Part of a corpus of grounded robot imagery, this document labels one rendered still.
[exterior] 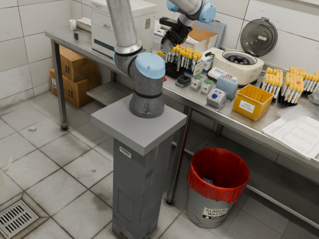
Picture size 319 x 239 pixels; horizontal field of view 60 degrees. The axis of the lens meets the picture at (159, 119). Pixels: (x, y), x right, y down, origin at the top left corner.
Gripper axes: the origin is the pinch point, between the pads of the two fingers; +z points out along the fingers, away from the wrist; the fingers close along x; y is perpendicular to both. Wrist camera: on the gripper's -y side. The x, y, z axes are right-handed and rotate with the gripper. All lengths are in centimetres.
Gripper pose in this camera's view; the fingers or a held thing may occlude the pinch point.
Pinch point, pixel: (161, 46)
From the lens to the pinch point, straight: 151.2
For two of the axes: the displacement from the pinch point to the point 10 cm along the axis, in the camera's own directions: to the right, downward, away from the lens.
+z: -4.9, 4.8, 7.3
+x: 6.0, -4.2, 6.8
